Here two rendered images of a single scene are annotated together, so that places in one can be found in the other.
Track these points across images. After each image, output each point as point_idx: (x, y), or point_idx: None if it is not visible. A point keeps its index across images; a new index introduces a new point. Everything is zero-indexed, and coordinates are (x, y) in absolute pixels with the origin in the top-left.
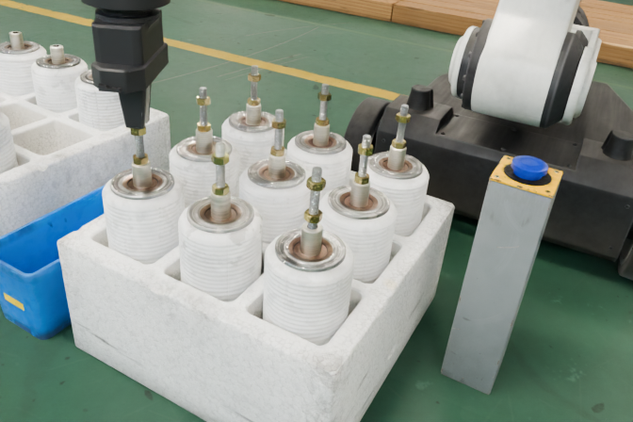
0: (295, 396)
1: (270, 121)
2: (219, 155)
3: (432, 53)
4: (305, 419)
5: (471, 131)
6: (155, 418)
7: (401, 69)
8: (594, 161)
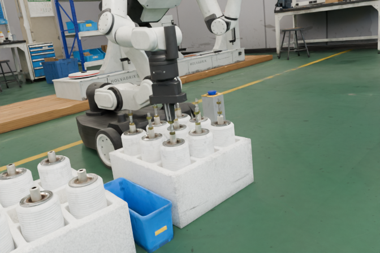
0: (245, 155)
1: (135, 129)
2: (197, 111)
3: (3, 143)
4: (248, 160)
5: (141, 119)
6: (223, 208)
7: (11, 152)
8: (175, 107)
